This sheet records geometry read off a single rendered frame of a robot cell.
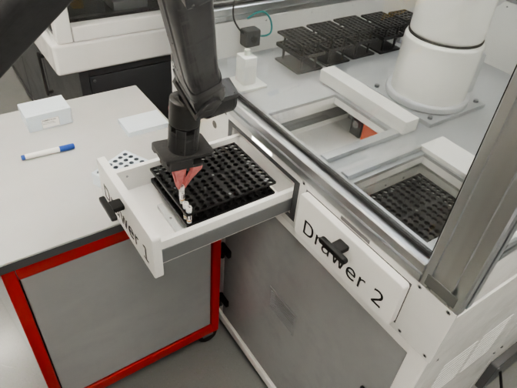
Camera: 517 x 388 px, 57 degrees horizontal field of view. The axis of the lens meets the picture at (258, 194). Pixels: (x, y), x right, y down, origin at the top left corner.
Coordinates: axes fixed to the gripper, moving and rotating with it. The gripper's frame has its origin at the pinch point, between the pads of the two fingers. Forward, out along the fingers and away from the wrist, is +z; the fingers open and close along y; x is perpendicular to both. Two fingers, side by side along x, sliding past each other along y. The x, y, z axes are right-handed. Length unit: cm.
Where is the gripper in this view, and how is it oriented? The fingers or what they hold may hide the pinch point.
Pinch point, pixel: (181, 183)
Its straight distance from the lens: 95.8
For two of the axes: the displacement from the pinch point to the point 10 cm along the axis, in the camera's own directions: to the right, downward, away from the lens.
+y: -8.6, 2.3, -4.6
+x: 4.9, 6.3, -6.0
